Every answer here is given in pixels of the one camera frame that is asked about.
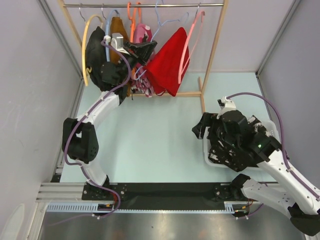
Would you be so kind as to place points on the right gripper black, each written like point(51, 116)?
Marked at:
point(208, 119)

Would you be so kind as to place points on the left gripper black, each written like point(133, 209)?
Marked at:
point(140, 52)

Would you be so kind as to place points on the red trousers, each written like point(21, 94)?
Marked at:
point(163, 70)

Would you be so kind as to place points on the black white patterned trousers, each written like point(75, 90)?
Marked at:
point(251, 144)

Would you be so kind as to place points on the pink hanger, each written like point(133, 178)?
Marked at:
point(186, 53)

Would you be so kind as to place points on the blue wire hanger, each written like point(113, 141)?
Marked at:
point(159, 25)

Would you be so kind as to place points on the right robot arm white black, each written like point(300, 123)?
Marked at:
point(301, 207)

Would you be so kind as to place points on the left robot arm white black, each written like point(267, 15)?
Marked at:
point(79, 138)

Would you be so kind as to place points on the pink patterned trousers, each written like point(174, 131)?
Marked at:
point(139, 80)

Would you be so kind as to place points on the orange hanger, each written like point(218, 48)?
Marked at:
point(134, 14)

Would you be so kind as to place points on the brown trousers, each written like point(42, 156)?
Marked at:
point(117, 26)

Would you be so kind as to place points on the light blue plastic hanger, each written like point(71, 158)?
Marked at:
point(107, 30)

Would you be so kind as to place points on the yellow hanger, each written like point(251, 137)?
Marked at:
point(86, 45)

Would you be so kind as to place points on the wooden clothes rack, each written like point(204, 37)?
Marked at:
point(202, 82)

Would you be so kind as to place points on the white plastic basket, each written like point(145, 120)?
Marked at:
point(268, 124)

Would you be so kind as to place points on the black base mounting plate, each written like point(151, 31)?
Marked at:
point(209, 190)

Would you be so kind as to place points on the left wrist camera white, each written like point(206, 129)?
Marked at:
point(117, 42)

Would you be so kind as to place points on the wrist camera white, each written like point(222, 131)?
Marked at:
point(117, 42)
point(226, 105)

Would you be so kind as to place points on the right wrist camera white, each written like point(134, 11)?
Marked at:
point(226, 105)

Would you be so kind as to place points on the grey cable duct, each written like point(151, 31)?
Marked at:
point(100, 208)

